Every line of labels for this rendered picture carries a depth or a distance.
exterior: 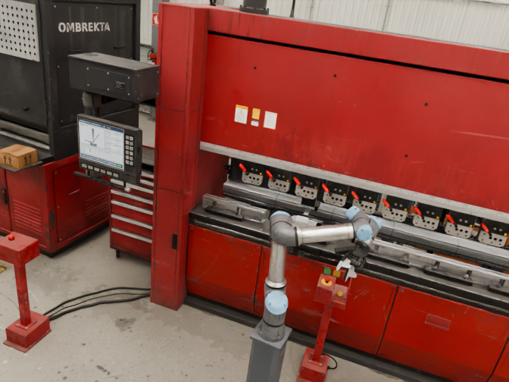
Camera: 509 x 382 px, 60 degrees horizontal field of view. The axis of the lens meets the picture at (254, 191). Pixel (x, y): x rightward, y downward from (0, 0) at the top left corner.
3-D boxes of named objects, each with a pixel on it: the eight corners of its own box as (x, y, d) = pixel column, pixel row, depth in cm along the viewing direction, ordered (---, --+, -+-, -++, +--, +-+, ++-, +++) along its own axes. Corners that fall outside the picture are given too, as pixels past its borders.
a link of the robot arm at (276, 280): (263, 309, 241) (270, 220, 218) (263, 292, 254) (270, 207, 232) (285, 310, 241) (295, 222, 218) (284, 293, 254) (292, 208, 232)
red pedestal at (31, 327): (2, 343, 308) (-14, 241, 274) (29, 321, 330) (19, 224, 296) (25, 353, 303) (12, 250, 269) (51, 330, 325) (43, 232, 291)
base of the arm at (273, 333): (279, 346, 230) (281, 331, 226) (253, 335, 236) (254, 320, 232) (288, 329, 243) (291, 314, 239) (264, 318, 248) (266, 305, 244)
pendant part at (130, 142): (78, 167, 291) (76, 114, 276) (91, 162, 301) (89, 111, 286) (135, 185, 277) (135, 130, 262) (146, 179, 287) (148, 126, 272)
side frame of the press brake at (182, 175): (149, 302, 365) (158, 1, 271) (195, 253, 440) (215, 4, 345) (176, 311, 359) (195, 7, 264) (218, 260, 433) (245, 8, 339)
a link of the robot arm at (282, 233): (269, 234, 209) (373, 223, 206) (268, 223, 219) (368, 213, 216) (271, 255, 213) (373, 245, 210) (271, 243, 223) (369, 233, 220)
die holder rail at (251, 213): (201, 207, 341) (202, 195, 337) (204, 204, 346) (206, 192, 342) (262, 223, 328) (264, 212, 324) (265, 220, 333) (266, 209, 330)
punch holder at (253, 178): (241, 181, 320) (244, 160, 313) (245, 177, 327) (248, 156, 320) (260, 186, 316) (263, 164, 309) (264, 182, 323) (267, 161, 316)
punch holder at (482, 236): (477, 241, 278) (485, 218, 272) (476, 235, 286) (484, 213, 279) (503, 248, 275) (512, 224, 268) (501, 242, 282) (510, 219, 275)
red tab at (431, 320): (425, 324, 297) (427, 315, 294) (425, 321, 299) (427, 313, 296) (448, 330, 293) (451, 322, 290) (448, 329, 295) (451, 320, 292)
